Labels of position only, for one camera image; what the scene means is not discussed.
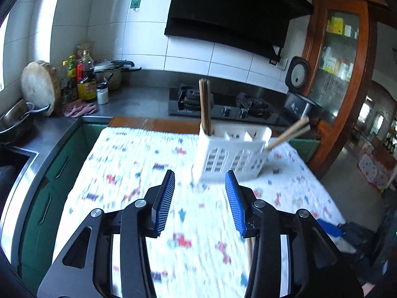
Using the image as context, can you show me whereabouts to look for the white plastic utensil holder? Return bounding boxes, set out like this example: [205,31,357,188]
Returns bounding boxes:
[192,122,273,184]

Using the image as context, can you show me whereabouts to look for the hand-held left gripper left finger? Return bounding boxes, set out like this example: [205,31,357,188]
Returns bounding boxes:
[37,170,176,298]

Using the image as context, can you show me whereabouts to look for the pink cloth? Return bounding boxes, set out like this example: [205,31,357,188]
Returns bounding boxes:
[64,100,99,118]

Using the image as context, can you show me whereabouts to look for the wall power outlet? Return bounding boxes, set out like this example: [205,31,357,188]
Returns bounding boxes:
[269,57,289,70]

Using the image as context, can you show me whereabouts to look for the window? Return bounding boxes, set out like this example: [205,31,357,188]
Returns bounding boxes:
[0,12,10,91]

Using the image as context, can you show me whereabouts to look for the green cabinet under rice cooker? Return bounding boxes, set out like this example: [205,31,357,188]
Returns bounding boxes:
[288,138,320,163]

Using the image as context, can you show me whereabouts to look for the round wooden cutting board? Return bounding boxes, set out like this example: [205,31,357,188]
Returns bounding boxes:
[21,60,61,117]

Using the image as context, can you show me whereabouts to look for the green cap sauce bottle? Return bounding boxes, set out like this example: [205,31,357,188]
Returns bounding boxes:
[67,55,78,89]

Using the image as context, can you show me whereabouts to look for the black gas stove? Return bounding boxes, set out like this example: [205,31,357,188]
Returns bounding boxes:
[168,84,280,125]

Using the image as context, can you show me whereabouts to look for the steel sink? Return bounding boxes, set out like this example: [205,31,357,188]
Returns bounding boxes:
[0,144,39,193]

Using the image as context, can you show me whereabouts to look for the polka dot box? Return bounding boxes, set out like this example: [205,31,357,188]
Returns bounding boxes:
[358,153,389,190]

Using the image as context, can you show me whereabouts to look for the bunch of wooden chopsticks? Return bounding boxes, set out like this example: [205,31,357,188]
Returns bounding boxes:
[198,78,311,152]

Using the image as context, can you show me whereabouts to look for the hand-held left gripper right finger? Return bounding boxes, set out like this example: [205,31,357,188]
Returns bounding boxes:
[225,170,363,298]

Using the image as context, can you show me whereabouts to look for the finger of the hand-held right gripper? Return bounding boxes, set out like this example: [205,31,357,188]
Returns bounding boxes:
[317,219,345,238]

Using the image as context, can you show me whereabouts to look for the black rice cooker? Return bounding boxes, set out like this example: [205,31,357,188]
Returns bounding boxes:
[284,56,323,126]

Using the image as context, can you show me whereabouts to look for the grey kitchen counter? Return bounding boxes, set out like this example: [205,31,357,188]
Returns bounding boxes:
[0,85,289,174]

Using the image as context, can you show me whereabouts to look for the wooden glass door cabinet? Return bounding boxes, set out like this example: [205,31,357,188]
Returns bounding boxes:
[302,0,377,177]

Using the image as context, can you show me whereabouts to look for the printed cartoon blanket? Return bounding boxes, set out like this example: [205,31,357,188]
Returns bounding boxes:
[53,126,357,298]

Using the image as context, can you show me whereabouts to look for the black range hood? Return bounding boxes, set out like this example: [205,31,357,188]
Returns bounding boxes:
[164,0,314,58]

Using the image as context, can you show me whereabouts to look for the steel wok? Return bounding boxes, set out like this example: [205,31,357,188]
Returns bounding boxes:
[0,99,51,144]

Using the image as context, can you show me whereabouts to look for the steel pressure cooker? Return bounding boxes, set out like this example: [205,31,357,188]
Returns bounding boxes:
[93,60,142,91]

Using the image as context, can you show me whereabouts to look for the dark soy sauce bottle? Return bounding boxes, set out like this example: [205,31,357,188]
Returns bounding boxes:
[76,50,97,101]

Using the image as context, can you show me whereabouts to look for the white seasoning jar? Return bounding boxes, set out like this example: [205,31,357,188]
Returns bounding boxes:
[97,82,109,105]

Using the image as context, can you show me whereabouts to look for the green cabinet under sink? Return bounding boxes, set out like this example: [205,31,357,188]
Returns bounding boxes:
[19,123,109,286]

